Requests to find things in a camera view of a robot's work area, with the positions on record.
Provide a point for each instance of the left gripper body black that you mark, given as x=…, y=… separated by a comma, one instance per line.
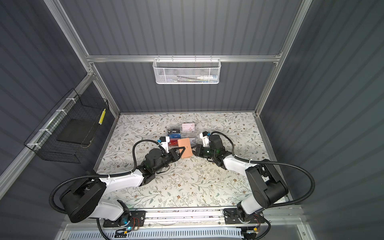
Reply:
x=166, y=160

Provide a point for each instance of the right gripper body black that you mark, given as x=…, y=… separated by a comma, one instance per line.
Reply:
x=207, y=153

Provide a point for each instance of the pink leather card wallet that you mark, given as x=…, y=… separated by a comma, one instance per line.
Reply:
x=186, y=143

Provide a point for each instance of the clear acrylic card display stand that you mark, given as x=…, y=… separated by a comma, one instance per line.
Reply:
x=183, y=135

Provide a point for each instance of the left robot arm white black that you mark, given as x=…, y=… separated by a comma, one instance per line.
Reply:
x=84, y=198

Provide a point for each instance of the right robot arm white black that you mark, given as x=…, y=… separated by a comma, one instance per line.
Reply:
x=267, y=185

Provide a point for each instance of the white VIP diamond card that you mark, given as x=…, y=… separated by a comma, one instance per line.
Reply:
x=193, y=141

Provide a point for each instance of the blue VIP card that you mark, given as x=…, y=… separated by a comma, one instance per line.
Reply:
x=174, y=136

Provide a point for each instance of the black VIP card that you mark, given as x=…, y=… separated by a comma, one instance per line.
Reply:
x=173, y=130

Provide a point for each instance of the pink VIP card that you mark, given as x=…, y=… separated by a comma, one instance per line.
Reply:
x=188, y=127

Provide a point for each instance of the yellow tag on basket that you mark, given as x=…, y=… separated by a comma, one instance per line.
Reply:
x=102, y=116

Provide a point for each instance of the pens in white basket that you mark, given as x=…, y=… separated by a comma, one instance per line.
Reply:
x=204, y=78

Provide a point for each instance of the black pad in basket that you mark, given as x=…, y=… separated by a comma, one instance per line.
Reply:
x=78, y=132

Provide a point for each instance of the white vented panel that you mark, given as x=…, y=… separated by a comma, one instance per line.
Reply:
x=175, y=234

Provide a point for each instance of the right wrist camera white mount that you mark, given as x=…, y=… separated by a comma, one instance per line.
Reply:
x=204, y=136

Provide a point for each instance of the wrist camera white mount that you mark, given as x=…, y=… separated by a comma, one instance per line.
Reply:
x=204, y=136
x=164, y=143

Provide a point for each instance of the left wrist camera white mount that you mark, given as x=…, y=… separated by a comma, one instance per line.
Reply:
x=164, y=143

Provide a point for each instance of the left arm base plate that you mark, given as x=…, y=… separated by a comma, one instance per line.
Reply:
x=134, y=219

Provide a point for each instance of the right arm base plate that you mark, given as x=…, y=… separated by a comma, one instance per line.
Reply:
x=234, y=216

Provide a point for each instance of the white wire mesh basket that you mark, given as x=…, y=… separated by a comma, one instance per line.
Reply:
x=166, y=71

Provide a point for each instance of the black wire basket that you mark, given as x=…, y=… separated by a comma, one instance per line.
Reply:
x=44, y=141

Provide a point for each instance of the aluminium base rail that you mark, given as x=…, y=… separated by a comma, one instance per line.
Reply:
x=205, y=217

